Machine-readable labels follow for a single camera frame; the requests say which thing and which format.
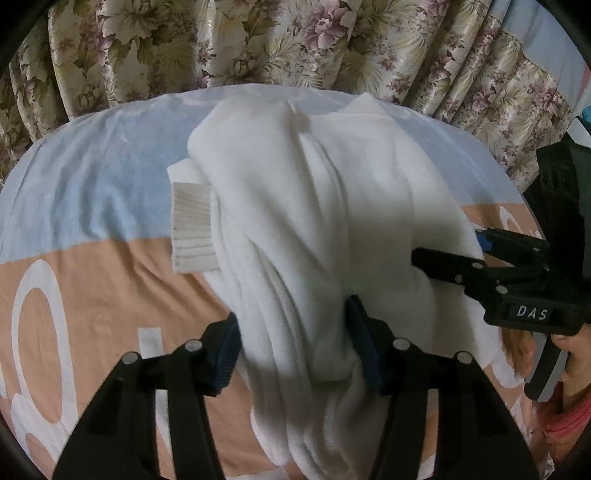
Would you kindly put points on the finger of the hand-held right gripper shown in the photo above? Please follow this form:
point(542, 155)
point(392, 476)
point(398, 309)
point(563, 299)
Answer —
point(508, 244)
point(452, 270)

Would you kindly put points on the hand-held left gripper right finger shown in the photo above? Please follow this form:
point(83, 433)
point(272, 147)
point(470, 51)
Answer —
point(364, 344)

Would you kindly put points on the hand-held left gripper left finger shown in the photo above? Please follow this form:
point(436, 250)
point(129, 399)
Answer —
point(226, 355)

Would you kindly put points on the white knit sweater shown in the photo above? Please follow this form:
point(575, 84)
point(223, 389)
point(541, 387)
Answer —
point(323, 221)

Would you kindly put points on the person's right forearm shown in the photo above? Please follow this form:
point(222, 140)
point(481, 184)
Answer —
point(570, 420)

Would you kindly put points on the person's right hand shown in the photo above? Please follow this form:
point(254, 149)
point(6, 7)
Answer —
point(577, 357)

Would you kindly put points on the blue and orange printed bedsheet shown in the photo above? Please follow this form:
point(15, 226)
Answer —
point(92, 194)

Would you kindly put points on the floral curtain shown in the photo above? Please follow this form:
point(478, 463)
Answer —
point(277, 41)

